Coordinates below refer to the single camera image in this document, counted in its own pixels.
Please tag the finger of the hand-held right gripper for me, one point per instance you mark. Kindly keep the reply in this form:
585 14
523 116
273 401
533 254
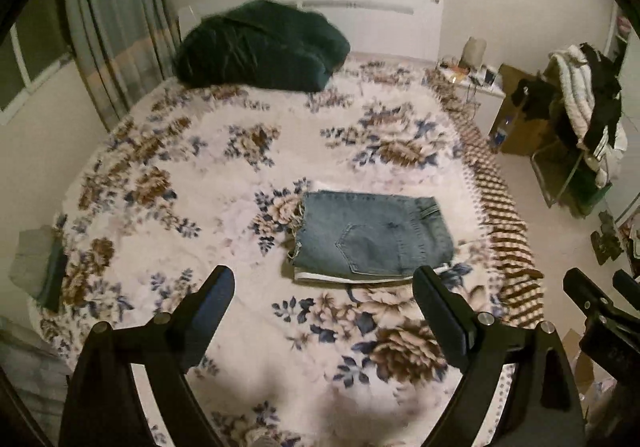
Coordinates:
585 288
629 287

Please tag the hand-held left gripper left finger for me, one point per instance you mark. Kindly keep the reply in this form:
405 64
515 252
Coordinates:
216 297

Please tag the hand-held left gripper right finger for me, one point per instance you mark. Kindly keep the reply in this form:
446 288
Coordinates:
436 303

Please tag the blue denim pants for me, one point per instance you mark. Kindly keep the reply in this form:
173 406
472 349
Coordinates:
371 238

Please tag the dark floor clutter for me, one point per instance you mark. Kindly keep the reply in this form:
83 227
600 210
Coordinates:
606 239

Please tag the brown checked bed sheet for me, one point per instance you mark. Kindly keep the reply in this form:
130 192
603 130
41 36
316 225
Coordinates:
505 232

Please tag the floral blanket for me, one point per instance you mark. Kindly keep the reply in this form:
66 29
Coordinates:
280 162

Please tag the blue bottle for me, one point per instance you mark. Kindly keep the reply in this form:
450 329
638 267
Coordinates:
501 133

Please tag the grey folded clothes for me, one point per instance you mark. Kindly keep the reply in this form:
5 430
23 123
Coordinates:
40 267

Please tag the black garment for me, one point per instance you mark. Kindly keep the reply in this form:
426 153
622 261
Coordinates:
602 92

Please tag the white nightstand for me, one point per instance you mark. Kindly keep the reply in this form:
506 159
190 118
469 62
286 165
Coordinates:
482 97

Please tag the beige table lamp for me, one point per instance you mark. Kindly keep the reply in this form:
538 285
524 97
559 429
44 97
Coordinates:
474 51

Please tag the white bed headboard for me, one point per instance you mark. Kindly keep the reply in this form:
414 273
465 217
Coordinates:
385 24

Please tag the grey striped curtain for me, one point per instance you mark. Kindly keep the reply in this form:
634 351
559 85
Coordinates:
115 22

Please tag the window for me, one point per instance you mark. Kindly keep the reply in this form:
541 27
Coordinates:
30 57

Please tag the metal frame chair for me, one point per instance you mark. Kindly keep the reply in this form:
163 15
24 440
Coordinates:
565 177

